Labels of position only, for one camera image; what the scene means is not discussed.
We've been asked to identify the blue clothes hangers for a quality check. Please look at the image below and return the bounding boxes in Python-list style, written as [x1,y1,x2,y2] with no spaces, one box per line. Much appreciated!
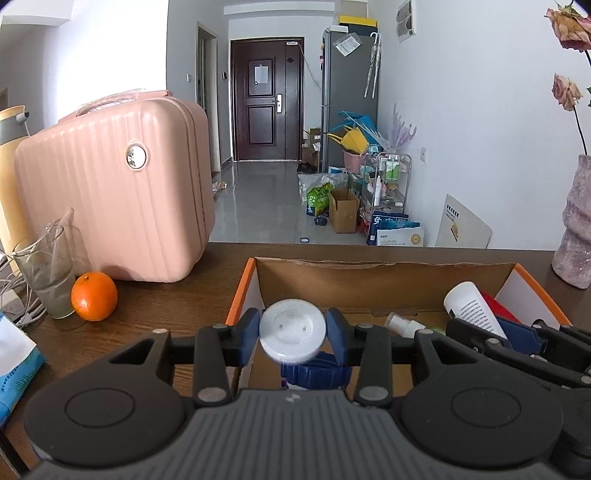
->
[337,110,377,139]

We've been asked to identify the dark blue notched cap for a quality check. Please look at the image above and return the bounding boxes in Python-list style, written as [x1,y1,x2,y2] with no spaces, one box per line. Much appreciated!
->
[280,352,352,391]

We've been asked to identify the yellow thermos jug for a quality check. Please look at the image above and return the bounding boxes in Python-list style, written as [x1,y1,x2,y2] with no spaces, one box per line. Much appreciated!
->
[0,105,35,278]

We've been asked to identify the purple clothes hangers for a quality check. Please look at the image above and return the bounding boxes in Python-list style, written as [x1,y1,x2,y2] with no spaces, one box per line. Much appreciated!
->
[390,102,419,153]

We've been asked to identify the white round lid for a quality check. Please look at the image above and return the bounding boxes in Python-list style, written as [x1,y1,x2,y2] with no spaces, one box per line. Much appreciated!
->
[259,299,328,363]

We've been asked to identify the blue and white carton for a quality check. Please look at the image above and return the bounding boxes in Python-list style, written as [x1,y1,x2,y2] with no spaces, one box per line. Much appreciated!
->
[367,211,424,247]

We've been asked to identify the pink hard-shell suitcase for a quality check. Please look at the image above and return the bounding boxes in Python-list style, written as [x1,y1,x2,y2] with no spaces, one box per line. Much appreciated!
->
[14,90,217,283]

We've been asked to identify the clear drinking glass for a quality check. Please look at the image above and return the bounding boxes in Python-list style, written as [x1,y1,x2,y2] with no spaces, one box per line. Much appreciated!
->
[11,208,77,320]

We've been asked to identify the orange fruit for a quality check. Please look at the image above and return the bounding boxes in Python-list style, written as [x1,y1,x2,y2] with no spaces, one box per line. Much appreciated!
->
[71,271,119,322]

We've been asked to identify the cardboard box with orange edges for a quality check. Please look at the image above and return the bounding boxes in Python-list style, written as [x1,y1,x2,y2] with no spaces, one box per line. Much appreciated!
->
[225,257,573,393]

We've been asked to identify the blue tissue pack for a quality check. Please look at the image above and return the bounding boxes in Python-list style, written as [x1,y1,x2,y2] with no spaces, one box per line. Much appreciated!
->
[0,311,46,428]

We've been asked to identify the green printed bag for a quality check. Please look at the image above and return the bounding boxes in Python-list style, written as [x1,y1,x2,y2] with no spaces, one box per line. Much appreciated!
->
[305,183,334,217]

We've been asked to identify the clear folded umbrella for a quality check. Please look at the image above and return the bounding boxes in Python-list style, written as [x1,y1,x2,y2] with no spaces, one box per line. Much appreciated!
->
[364,32,383,99]

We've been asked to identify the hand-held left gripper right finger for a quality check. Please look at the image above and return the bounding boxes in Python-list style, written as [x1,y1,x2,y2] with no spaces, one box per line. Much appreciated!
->
[325,308,483,407]

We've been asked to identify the clear plastic pouch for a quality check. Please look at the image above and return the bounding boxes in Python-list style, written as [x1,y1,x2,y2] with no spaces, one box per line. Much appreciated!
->
[333,34,363,57]

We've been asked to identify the grey refrigerator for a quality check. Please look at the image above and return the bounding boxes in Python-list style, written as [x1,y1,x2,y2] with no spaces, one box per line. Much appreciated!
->
[321,25,380,174]

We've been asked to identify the white flat board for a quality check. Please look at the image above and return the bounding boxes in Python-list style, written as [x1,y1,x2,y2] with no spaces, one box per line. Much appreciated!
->
[435,194,493,249]

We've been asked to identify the dried pink rose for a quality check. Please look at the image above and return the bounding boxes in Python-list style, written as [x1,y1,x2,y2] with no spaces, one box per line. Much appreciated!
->
[553,74,591,156]
[545,0,591,70]

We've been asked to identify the metal wire storage rack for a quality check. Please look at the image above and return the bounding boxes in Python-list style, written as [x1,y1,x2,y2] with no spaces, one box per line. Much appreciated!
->
[360,154,411,220]

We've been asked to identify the pink plastic bucket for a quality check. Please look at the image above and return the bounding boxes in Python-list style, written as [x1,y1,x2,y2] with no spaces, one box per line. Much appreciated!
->
[342,148,368,174]

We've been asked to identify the brown cardboard boxes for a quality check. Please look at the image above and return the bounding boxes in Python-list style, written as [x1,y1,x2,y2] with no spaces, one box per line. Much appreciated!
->
[302,128,322,171]

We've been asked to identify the yellow clothes hangers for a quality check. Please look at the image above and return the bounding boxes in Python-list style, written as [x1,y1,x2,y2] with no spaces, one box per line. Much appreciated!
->
[327,129,368,155]

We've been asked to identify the red object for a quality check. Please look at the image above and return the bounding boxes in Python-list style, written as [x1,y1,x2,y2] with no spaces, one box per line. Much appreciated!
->
[480,291,522,324]

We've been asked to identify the pink textured vase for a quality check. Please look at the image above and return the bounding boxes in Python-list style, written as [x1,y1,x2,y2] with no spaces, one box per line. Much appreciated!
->
[551,154,591,289]

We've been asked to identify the white plastic bag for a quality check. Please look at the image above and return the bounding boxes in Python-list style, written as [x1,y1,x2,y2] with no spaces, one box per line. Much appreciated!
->
[298,172,349,199]

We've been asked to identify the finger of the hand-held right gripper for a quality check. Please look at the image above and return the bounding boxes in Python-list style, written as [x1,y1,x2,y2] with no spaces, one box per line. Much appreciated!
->
[499,318,591,363]
[445,318,591,391]

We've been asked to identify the green spray bottle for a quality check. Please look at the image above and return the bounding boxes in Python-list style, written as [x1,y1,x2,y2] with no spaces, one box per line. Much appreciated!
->
[385,311,446,337]

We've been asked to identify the white squeeze tube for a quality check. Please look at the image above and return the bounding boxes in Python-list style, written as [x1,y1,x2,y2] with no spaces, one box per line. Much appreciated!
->
[443,281,509,341]

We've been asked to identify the small open cardboard box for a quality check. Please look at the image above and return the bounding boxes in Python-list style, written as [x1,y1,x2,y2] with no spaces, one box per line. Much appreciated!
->
[329,189,362,234]

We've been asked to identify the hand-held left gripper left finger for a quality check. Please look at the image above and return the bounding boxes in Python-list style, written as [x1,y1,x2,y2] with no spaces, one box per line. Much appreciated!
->
[109,307,260,407]

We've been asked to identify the dark brown entrance door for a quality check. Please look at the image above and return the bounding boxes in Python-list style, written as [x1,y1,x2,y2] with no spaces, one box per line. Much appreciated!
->
[230,38,305,162]

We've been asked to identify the white cable bundle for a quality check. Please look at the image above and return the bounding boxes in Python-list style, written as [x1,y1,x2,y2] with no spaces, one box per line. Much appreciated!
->
[0,251,47,326]

